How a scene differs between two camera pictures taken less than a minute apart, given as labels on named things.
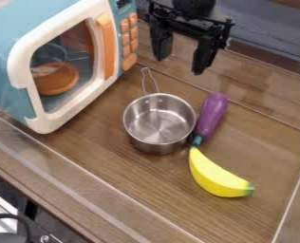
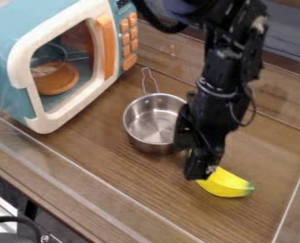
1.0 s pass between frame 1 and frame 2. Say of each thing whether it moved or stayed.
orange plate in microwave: stayed
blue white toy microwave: stayed
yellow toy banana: stayed
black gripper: moved
